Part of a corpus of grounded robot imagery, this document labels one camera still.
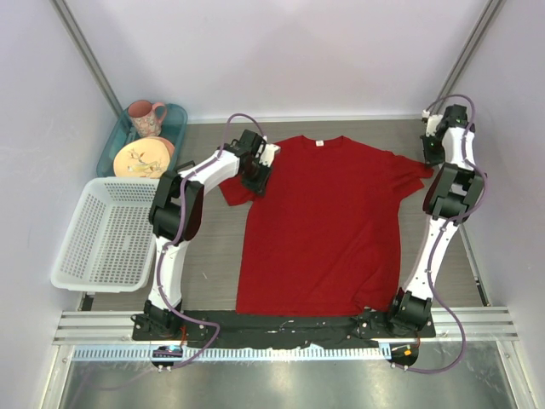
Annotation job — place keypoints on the white slotted cable duct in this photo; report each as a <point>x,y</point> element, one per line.
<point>150,352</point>

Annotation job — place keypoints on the white perforated plastic basket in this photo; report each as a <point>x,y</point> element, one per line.
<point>109,245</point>

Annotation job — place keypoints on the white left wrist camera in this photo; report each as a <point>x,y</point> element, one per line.
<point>269,153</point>

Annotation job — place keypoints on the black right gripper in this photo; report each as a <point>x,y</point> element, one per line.
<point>430,159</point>

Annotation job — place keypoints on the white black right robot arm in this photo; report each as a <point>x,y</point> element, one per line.
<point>455,194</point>

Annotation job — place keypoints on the red t-shirt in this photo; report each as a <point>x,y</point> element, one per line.
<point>324,238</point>

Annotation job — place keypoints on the teal plastic tray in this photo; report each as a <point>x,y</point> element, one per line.
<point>124,132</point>

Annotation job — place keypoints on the aluminium corner post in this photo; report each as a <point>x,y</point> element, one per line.
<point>83,47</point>
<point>486,18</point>

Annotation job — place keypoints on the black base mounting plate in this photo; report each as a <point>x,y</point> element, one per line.
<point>241,331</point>

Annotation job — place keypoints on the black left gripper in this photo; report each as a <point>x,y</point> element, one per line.
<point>259,187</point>

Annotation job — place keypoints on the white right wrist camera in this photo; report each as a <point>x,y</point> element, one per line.
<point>431,121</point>

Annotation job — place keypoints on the pink floral mug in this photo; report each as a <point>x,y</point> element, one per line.
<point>147,117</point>

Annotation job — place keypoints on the aluminium extrusion rail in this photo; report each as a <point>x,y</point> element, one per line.
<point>101,327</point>

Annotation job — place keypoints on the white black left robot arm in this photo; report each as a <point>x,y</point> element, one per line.
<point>176,215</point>

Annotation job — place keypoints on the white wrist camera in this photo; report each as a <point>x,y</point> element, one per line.
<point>431,121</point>
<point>269,153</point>

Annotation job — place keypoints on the yellow floral plate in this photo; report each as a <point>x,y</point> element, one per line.
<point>144,158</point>

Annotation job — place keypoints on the right aluminium corner post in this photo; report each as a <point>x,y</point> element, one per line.
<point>486,18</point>

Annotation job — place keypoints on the pink plate under yellow plate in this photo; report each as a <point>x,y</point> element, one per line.
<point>169,145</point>

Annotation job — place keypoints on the left aluminium corner post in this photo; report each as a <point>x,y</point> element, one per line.
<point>83,47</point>

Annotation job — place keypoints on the black box with red brooch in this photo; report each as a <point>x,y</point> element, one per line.
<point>184,166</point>

